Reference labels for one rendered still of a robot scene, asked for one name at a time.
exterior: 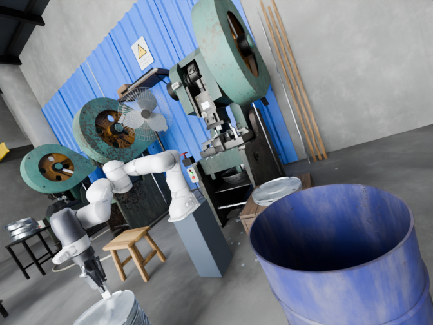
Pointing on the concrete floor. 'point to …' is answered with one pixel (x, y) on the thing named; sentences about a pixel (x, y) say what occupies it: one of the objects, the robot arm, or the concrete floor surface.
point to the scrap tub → (343, 257)
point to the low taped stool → (125, 240)
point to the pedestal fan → (149, 102)
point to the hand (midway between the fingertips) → (104, 290)
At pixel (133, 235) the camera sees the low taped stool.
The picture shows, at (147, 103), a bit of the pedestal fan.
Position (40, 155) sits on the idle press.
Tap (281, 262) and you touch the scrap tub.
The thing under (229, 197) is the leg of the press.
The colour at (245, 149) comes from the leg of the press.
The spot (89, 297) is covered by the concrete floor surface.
